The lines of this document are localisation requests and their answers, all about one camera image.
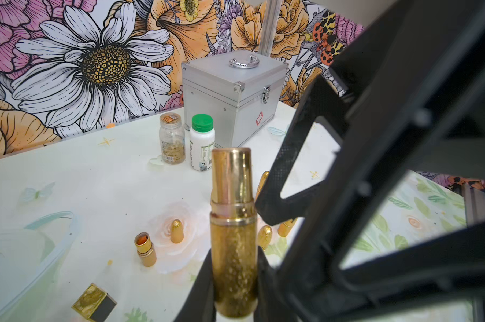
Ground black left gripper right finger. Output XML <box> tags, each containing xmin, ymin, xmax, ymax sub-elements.
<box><xmin>256</xmin><ymin>247</ymin><xmax>291</xmax><ymax>322</ymax></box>

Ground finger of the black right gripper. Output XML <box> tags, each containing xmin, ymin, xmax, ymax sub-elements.
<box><xmin>254</xmin><ymin>74</ymin><xmax>350</xmax><ymax>227</ymax></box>

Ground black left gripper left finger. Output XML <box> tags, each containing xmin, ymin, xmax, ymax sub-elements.
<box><xmin>174</xmin><ymin>251</ymin><xmax>216</xmax><ymax>322</ymax></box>

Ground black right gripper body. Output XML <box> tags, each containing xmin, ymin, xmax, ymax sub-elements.
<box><xmin>276</xmin><ymin>1</ymin><xmax>485</xmax><ymax>321</ymax></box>

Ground silver metal case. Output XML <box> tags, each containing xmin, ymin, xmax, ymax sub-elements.
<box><xmin>182</xmin><ymin>50</ymin><xmax>288</xmax><ymax>148</ymax></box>

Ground green capped jar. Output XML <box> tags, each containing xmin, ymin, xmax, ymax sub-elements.
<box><xmin>190</xmin><ymin>114</ymin><xmax>215</xmax><ymax>172</ymax></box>

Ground amber glass jar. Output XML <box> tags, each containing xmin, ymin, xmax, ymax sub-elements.
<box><xmin>159</xmin><ymin>112</ymin><xmax>186</xmax><ymax>164</ymax></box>

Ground aluminium corner post right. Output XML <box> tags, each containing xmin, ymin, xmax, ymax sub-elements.
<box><xmin>258</xmin><ymin>0</ymin><xmax>282</xmax><ymax>57</ymax></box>

